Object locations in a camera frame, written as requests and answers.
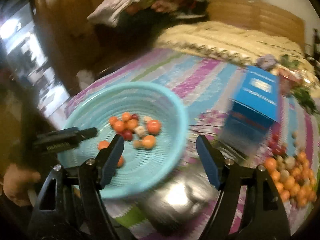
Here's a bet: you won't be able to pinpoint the white cloth on pile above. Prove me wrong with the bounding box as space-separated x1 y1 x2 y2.
86 0 141 27

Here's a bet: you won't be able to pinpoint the large orange in pile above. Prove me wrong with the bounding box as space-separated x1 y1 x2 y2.
264 157 277 173

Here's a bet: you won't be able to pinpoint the dark wooden wardrobe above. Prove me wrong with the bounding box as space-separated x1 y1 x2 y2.
30 0 127 95

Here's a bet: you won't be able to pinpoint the cream patterned quilt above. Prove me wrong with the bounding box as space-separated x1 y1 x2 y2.
155 21 315 74

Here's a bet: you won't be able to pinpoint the blue cardboard box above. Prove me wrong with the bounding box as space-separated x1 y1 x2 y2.
219 66 279 157

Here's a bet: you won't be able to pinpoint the small purple tin box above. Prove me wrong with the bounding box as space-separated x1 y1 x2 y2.
256 54 277 71

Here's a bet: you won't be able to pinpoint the wooden headboard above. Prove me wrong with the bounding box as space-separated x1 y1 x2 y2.
207 0 305 49

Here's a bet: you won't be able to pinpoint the green leafy vegetables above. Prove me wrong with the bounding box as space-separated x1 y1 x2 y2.
280 54 319 114

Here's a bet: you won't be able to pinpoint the light blue plastic basket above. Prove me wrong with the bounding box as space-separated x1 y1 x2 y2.
56 81 189 200

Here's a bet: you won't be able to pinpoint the clear plastic container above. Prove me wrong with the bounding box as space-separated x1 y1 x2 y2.
138 163 219 236

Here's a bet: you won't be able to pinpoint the striped floral bed sheet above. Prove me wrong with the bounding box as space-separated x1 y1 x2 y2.
49 49 319 239

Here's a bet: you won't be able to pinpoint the left hand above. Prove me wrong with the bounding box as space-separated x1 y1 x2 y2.
3 164 41 206

